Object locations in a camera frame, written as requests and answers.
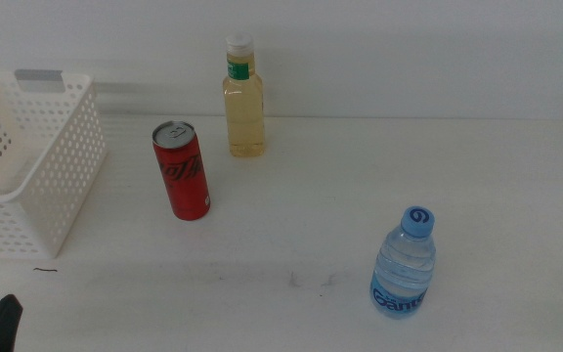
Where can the yellow liquid bottle white cap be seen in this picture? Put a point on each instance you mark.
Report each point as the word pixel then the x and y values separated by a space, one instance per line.
pixel 245 122

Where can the red cola can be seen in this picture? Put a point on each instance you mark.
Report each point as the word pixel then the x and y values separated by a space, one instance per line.
pixel 184 181

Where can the small water bottle blue cap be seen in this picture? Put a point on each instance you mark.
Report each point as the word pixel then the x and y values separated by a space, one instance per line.
pixel 403 274

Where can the white perforated plastic basket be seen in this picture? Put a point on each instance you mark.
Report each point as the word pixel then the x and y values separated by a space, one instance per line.
pixel 78 82

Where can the small dark thread scrap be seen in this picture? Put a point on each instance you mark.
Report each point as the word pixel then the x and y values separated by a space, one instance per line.
pixel 47 270

